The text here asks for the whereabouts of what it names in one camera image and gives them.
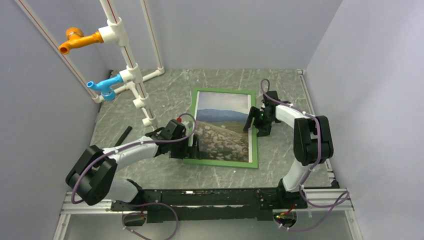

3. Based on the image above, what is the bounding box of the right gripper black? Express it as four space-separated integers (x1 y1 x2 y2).
242 106 275 137

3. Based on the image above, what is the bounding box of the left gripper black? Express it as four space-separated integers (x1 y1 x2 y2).
170 133 201 160

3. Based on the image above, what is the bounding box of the landscape photo print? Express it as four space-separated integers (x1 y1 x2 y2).
193 91 253 164

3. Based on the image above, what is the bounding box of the wooden picture frame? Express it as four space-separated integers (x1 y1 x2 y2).
182 87 259 170

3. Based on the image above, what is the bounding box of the white pvc pipe stand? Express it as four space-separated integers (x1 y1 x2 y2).
16 0 165 129

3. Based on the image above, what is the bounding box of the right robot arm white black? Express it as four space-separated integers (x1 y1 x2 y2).
243 91 334 208

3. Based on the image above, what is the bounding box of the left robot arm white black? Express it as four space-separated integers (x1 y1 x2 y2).
65 117 197 210

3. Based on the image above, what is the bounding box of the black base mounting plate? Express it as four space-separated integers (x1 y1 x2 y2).
111 186 308 224

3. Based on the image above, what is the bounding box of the blue plastic faucet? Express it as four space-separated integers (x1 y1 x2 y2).
86 74 124 101

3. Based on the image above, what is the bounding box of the orange plastic faucet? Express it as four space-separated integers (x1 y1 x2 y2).
58 27 104 55

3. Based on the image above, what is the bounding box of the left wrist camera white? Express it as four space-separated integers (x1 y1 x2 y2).
176 117 193 131

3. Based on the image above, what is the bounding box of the black handled hammer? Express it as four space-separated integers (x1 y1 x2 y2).
114 126 133 147

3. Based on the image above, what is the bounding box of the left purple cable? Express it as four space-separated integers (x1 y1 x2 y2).
70 112 198 240

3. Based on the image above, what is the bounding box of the aluminium rail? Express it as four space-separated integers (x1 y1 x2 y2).
53 187 354 240

